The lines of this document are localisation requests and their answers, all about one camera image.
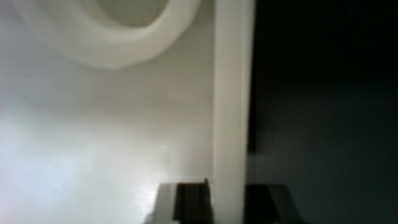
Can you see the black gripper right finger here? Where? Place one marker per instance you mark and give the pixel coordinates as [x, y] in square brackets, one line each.
[270, 208]

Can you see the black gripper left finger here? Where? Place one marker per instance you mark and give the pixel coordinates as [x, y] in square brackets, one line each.
[183, 203]

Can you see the white square tabletop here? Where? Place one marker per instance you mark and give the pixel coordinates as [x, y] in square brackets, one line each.
[124, 81]

